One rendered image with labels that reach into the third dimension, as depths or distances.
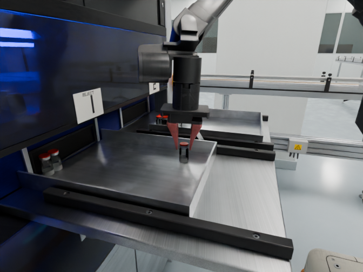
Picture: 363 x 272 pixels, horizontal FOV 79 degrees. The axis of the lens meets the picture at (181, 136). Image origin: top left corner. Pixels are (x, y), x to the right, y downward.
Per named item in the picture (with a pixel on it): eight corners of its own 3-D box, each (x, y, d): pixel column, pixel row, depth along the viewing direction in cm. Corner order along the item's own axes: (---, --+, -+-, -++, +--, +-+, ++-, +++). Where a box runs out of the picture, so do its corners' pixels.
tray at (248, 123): (149, 134, 71) (148, 123, 69) (175, 113, 94) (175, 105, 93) (261, 147, 61) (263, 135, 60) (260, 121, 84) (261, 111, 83)
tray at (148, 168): (21, 187, 43) (16, 171, 42) (102, 139, 67) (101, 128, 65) (189, 225, 34) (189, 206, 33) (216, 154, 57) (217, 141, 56)
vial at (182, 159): (177, 162, 52) (177, 145, 51) (180, 158, 54) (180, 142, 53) (187, 163, 52) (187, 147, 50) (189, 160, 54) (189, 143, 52)
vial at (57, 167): (49, 170, 49) (44, 151, 47) (57, 166, 51) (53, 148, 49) (57, 172, 48) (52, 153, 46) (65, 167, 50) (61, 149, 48)
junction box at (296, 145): (287, 152, 158) (289, 140, 155) (286, 149, 162) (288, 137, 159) (306, 154, 155) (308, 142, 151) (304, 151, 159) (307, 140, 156)
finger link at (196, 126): (170, 142, 55) (170, 105, 52) (199, 144, 55) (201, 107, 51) (167, 154, 49) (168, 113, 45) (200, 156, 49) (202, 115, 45)
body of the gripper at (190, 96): (163, 110, 52) (163, 78, 49) (207, 113, 52) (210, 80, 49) (160, 119, 46) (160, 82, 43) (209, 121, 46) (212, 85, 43)
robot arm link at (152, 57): (196, 14, 43) (187, 42, 51) (136, 9, 41) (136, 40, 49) (203, 69, 40) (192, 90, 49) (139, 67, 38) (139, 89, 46)
